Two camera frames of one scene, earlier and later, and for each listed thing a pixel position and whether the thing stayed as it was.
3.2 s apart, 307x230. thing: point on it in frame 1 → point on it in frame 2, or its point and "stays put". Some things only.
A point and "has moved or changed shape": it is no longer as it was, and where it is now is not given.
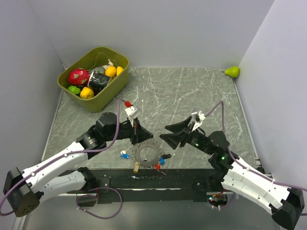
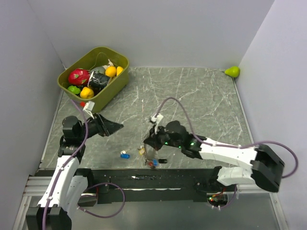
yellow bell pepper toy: (87, 93) stays put
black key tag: (166, 156) → (162, 161)
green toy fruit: (74, 89) stays put
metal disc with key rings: (158, 152) has moved or changed shape
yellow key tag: (136, 167) → (141, 151)
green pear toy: (234, 71) stays put
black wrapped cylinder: (98, 80) stays put
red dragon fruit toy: (78, 76) stays put
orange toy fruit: (111, 71) stays put
